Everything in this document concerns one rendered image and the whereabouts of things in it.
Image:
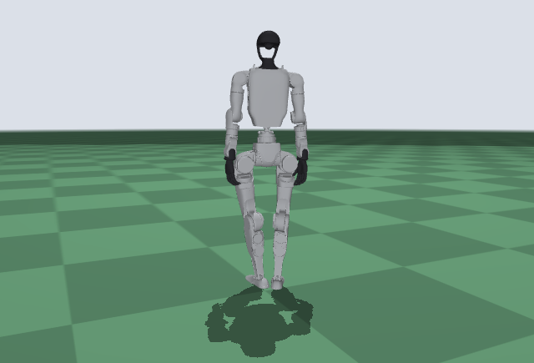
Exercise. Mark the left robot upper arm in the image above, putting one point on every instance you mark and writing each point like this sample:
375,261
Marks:
237,94

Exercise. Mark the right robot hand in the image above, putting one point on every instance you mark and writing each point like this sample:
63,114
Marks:
301,169

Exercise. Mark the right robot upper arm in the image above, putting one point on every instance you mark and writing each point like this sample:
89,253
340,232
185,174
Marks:
298,98

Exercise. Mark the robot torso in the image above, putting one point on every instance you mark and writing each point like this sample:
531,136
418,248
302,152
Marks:
268,92

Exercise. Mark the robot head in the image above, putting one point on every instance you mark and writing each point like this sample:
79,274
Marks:
269,40

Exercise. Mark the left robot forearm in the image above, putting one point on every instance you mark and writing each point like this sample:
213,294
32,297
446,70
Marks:
232,131

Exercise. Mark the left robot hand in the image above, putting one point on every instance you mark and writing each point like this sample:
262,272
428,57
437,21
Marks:
229,168

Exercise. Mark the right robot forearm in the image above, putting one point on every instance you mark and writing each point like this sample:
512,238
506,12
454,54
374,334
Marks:
301,138

